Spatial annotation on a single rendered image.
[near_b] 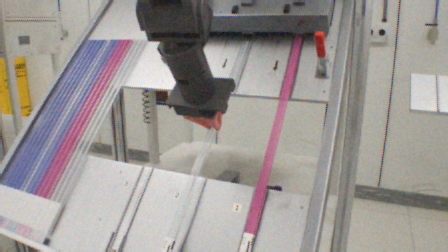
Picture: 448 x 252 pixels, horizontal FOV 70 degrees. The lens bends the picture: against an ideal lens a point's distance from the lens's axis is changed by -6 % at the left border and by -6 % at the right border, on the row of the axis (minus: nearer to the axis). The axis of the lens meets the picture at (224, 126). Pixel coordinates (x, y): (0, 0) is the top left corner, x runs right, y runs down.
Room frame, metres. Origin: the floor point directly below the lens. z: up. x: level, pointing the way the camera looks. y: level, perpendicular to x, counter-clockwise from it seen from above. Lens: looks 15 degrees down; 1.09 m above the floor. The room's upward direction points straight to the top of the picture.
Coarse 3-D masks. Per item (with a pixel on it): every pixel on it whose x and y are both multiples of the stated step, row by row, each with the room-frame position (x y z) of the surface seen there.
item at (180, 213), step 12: (240, 48) 0.73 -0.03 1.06; (240, 60) 0.70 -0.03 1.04; (216, 132) 0.59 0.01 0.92; (204, 144) 0.57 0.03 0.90; (204, 156) 0.55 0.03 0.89; (192, 180) 0.52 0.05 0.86; (192, 192) 0.51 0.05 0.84; (180, 204) 0.49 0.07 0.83; (180, 216) 0.47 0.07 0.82; (180, 228) 0.47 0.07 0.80
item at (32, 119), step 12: (108, 0) 1.04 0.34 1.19; (96, 12) 1.01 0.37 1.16; (96, 24) 0.99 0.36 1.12; (84, 36) 0.94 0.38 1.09; (72, 48) 0.92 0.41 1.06; (72, 60) 0.89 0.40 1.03; (60, 72) 0.86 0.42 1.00; (48, 96) 0.81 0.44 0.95; (36, 108) 0.79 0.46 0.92; (36, 120) 0.77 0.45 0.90; (24, 132) 0.74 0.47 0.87; (12, 144) 0.72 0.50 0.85; (12, 156) 0.70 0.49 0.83; (0, 168) 0.68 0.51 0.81; (0, 180) 0.66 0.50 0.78
